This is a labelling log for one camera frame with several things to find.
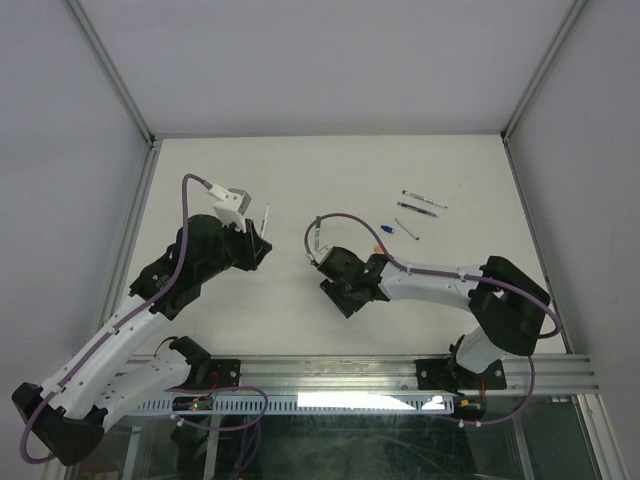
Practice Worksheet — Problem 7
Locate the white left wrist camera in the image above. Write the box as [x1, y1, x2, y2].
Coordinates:
[208, 184, 252, 233]

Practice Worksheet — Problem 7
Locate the aluminium table edge rail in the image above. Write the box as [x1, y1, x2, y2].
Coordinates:
[67, 354, 601, 401]

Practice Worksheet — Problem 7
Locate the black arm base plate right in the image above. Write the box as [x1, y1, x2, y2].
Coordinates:
[415, 357, 507, 394]

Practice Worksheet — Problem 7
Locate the small circuit board left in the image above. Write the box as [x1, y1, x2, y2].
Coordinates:
[172, 396, 215, 413]

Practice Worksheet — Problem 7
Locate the aluminium frame post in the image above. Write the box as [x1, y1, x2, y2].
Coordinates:
[501, 0, 590, 144]
[63, 0, 155, 147]

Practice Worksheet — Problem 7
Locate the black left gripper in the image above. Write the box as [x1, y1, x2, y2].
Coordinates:
[197, 215, 271, 283]

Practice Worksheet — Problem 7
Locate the white slotted cable duct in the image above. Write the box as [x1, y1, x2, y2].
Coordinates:
[128, 392, 454, 416]

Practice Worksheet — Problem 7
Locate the white pen green end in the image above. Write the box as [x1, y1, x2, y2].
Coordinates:
[314, 216, 323, 254]

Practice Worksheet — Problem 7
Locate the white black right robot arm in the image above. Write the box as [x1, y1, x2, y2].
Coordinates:
[316, 247, 550, 393]

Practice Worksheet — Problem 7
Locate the blue capped pen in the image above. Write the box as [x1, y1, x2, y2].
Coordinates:
[396, 202, 439, 218]

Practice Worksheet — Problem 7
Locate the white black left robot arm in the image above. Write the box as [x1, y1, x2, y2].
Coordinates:
[11, 214, 272, 466]

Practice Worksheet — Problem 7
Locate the right aluminium frame post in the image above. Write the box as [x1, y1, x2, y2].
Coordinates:
[501, 0, 590, 144]

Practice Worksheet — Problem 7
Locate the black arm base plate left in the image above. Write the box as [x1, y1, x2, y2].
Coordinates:
[165, 358, 241, 392]

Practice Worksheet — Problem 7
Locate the white pen blue tip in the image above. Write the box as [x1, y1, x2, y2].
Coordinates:
[394, 218, 420, 241]

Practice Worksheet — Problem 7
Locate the small circuit board right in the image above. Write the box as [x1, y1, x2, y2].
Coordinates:
[451, 397, 486, 421]

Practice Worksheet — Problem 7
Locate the silver pen lime end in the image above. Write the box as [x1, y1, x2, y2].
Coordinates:
[260, 203, 270, 239]

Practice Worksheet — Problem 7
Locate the left aluminium frame post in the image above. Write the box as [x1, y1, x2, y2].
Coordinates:
[63, 0, 155, 147]

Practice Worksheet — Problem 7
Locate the small circuit board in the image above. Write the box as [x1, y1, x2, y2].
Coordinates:
[172, 396, 215, 413]
[451, 397, 486, 421]

